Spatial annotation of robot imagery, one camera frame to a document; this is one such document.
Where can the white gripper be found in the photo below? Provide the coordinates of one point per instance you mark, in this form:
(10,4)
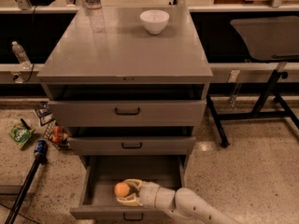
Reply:
(149,194)

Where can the orange fruit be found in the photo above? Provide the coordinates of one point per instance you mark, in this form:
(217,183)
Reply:
(121,189)

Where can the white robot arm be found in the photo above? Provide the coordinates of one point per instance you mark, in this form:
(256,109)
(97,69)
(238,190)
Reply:
(183,205)

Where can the grey bottom drawer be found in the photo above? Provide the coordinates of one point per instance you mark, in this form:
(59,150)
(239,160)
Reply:
(98,200)

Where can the grey drawer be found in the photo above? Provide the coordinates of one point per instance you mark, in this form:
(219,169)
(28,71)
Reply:
(128,113)
(91,146)
(98,200)

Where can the grey middle drawer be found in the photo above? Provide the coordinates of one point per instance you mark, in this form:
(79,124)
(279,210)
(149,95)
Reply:
(91,146)

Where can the grey top drawer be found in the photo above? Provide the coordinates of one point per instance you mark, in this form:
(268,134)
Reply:
(128,113)

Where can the grey drawer cabinet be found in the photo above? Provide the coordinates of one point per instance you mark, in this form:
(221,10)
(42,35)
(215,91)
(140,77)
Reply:
(126,63)

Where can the black pole with blue clamp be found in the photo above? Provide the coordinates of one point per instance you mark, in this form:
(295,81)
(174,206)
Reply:
(40,158)

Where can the dark snack packet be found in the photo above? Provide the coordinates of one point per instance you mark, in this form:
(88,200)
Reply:
(44,114)

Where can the green snack bag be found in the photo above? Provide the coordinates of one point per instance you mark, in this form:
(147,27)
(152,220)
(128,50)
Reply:
(20,134)

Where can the white ceramic bowl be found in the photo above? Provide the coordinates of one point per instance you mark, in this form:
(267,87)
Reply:
(154,21)

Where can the clear water bottle on ledge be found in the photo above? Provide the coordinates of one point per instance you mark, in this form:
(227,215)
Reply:
(21,55)

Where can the clear water bottle on cabinet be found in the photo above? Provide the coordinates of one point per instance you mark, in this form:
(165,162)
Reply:
(96,15)

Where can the grey tray table top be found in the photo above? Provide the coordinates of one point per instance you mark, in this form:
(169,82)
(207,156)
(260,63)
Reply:
(270,39)

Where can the wire basket with items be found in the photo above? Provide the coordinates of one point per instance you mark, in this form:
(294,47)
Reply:
(56,136)

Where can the black table stand frame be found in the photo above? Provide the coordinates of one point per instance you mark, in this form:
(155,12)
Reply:
(256,112)

